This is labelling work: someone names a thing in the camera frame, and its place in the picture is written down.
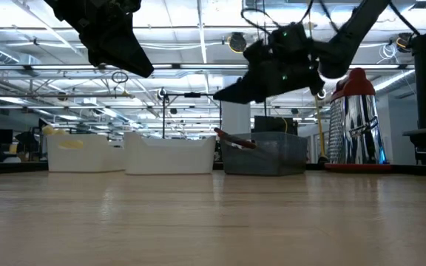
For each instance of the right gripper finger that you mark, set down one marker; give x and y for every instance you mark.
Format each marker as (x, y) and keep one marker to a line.
(257, 94)
(248, 83)

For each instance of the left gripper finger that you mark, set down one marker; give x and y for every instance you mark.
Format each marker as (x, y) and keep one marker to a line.
(109, 55)
(131, 50)

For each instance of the red silicone spoon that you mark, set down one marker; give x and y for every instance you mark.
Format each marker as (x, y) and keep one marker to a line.
(235, 139)

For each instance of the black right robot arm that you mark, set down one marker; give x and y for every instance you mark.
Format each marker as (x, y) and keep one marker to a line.
(346, 40)

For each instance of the white building pillar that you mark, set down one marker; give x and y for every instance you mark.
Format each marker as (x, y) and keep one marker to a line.
(235, 118)

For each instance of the black background box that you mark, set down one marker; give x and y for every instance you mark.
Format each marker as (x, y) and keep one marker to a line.
(272, 123)

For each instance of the grey translucent plastic bin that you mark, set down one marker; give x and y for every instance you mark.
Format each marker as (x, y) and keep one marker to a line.
(272, 159)

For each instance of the white plastic bin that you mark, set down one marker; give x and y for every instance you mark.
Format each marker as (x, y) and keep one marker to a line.
(172, 159)
(87, 159)

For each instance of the black monitor stand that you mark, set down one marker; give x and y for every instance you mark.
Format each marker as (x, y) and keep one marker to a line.
(425, 92)

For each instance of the black gantry frame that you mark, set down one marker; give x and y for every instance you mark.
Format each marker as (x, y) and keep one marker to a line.
(192, 95)

